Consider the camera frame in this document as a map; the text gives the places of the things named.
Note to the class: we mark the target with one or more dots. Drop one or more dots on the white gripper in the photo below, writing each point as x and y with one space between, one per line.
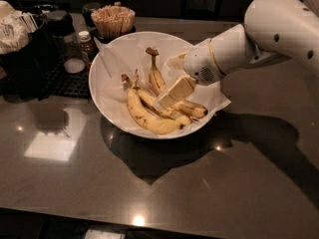
198 64

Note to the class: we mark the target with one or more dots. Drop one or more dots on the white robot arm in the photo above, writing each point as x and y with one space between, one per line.
272 30

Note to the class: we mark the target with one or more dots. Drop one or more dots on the middle yellow banana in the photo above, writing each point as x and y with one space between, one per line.
149 100

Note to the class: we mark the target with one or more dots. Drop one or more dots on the yellow banana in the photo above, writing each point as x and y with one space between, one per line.
149 100
143 117

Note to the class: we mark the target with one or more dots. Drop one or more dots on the left yellow banana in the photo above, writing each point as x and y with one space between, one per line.
143 117

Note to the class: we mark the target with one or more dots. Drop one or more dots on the white bowl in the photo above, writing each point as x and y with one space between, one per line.
106 87

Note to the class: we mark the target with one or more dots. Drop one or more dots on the white paper liner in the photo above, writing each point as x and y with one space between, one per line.
119 63

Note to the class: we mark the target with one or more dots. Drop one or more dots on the bundle of wooden stirrers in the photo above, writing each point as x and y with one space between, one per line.
113 21

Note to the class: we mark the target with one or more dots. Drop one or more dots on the small brown sauce bottle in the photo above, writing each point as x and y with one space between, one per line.
88 47

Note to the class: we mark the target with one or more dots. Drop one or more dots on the dark jar behind stirrers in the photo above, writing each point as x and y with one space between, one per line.
87 11

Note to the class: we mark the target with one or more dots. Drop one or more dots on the black rubber mesh mat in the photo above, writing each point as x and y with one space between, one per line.
63 84

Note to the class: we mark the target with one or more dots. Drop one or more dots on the black lidded glass shaker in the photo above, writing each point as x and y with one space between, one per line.
60 25

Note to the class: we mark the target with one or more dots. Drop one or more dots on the black caddy with napkins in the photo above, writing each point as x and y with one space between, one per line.
28 56

